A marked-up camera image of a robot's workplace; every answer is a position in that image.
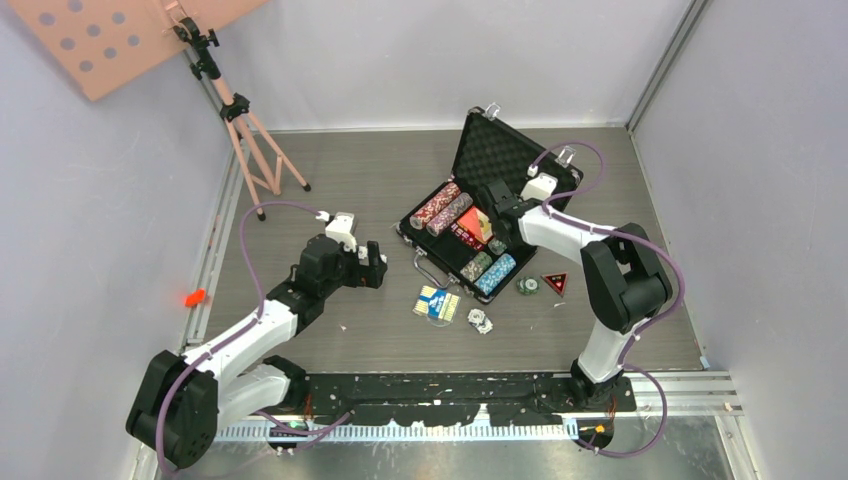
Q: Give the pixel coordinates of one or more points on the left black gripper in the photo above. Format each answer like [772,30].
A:
[364,275]

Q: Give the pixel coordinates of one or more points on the black poker chip case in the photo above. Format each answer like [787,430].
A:
[460,226]

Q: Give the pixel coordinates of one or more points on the blue playing card deck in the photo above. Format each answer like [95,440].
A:
[438,306]

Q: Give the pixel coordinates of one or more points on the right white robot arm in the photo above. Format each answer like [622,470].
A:
[627,285]

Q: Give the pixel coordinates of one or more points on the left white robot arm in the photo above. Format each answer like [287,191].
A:
[184,400]

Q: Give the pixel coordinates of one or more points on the red playing card deck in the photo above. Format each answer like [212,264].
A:
[477,224]

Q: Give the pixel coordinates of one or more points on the green poker chip stack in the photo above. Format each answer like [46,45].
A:
[497,247]

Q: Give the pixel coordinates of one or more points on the light blue chip stack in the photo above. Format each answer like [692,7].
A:
[495,274]

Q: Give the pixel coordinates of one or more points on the red poker chip stack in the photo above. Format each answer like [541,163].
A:
[434,205]

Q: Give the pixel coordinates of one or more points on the grey camo chip stack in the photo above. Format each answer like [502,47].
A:
[477,266]

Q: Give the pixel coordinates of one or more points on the dark green chip pile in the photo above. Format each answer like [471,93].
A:
[527,286]

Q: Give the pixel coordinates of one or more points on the red triangle all-in button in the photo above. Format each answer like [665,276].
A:
[557,282]

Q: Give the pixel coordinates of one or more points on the blue white chip pair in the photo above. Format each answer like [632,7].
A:
[478,320]

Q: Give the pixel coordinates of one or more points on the pink music stand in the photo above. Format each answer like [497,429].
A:
[101,46]

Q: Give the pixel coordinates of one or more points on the orange clip on rail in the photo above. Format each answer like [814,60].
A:
[195,298]

